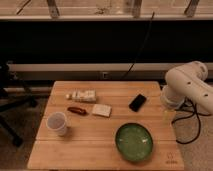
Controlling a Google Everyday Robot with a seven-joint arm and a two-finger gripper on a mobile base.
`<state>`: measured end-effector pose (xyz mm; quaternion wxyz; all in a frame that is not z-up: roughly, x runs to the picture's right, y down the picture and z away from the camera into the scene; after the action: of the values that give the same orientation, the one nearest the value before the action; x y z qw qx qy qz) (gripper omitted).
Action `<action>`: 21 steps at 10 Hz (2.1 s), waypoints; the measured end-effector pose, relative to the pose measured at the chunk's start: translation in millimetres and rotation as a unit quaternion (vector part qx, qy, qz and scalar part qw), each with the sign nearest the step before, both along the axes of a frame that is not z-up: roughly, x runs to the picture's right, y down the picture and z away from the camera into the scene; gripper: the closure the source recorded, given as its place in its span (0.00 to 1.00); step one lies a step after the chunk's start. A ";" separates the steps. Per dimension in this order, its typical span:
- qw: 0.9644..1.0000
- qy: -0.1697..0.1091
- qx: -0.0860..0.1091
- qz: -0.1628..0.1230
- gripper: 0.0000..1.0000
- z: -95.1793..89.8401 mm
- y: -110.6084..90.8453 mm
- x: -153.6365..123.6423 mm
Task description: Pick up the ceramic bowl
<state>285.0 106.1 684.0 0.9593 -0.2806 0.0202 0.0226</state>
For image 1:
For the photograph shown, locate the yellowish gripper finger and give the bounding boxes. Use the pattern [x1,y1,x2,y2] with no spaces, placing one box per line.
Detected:
[163,110,168,124]

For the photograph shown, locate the green ceramic bowl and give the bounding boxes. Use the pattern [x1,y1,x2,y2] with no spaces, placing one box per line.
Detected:
[115,123,153,163]

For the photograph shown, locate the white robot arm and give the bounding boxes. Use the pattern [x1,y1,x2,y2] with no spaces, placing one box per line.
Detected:
[160,61,213,114]

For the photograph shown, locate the black smartphone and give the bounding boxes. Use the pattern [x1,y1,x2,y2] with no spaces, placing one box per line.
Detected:
[129,94,147,112]

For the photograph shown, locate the dark red chili pepper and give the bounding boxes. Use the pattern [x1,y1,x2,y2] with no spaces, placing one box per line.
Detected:
[67,107,87,116]

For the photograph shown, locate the white plastic cup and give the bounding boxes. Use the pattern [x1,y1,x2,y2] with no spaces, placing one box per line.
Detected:
[46,112,68,136]

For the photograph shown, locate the black office chair base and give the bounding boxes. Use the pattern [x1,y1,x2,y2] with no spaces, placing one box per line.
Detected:
[0,62,37,147]

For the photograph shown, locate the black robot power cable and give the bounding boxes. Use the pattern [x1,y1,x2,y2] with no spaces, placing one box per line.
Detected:
[171,99,212,145]

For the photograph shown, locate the black hanging cable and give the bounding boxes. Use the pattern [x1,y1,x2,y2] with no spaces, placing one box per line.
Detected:
[120,11,156,81]

